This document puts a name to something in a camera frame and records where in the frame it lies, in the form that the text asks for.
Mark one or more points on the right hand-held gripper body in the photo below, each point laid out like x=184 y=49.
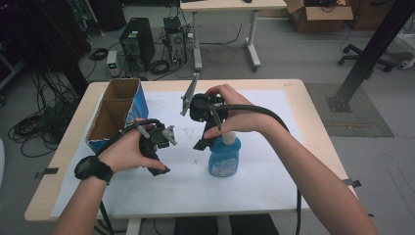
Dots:
x=205 y=114

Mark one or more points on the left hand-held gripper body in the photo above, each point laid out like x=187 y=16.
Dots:
x=152 y=147

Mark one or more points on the blue bottle with white cap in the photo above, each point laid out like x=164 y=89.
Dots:
x=225 y=156

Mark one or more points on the person's left hand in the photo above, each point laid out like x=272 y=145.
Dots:
x=128 y=152

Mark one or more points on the person's right hand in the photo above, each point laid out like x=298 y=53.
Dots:
x=243 y=116

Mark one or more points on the cardboard box with blue sides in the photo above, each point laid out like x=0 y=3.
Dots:
x=115 y=114

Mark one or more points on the small open computer case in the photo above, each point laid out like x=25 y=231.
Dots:
x=175 y=40

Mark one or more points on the black wrist watch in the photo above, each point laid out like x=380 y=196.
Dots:
x=93 y=168

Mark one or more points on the white table mat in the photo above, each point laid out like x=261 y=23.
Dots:
x=202 y=189

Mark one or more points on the large black computer tower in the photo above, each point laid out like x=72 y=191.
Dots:
x=137 y=44

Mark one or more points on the wooden desk with white legs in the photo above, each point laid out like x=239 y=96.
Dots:
x=228 y=19

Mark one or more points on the grey power supply unit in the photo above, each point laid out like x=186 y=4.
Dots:
x=112 y=62

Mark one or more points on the person's legs in dark trousers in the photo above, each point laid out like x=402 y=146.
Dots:
x=225 y=225

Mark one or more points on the black tape strip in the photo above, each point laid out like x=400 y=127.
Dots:
x=47 y=172
x=352 y=183

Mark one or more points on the light wooden table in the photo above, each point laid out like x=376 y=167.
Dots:
x=326 y=156

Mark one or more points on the open brown cardboard box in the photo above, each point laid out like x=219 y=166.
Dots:
x=318 y=14

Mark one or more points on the dark floor mat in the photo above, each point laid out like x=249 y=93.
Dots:
x=362 y=120

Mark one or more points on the black office chair base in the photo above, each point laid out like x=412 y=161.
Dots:
x=365 y=58

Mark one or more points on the black metal stand post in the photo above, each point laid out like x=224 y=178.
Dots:
x=368 y=58

